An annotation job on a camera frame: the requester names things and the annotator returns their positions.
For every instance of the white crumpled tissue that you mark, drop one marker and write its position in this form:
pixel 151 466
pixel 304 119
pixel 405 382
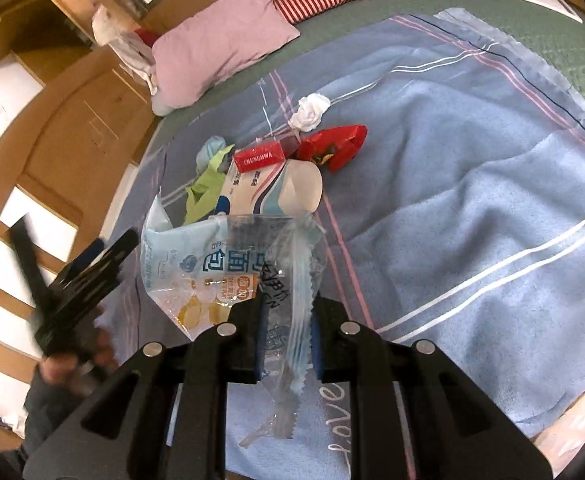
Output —
pixel 309 112

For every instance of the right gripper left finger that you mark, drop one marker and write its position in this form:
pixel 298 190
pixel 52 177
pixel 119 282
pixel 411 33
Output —
pixel 262 329

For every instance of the white paper cup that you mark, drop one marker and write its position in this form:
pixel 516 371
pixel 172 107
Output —
pixel 296 190

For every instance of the green mattress sheet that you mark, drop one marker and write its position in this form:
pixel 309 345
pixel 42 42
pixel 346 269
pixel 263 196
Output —
pixel 557 39

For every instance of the white blue food package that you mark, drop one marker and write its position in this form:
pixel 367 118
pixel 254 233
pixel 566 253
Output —
pixel 251 192

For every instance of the red snack wrapper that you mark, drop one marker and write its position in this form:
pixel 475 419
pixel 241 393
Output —
pixel 332 148

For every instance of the pink pillow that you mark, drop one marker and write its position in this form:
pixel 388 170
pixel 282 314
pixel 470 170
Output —
pixel 212 46

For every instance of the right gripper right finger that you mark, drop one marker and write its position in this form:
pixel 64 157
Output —
pixel 316 344

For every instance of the person's left hand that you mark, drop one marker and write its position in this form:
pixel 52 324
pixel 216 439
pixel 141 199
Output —
pixel 64 369

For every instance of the blue striped blanket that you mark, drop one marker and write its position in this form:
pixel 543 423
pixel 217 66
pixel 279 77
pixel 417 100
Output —
pixel 462 219

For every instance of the light green wrapper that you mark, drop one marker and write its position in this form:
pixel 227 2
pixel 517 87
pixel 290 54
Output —
pixel 203 194

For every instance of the red cigarette box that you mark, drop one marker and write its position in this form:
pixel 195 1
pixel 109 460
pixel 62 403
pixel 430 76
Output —
pixel 258 156

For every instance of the blue crumpled wrapper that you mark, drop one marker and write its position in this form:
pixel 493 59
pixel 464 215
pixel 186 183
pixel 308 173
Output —
pixel 212 146

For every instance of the white plush toy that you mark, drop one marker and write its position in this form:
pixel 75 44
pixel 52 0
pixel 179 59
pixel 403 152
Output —
pixel 128 46

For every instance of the clear blue bread wrapper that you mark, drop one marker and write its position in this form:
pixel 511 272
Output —
pixel 197 273

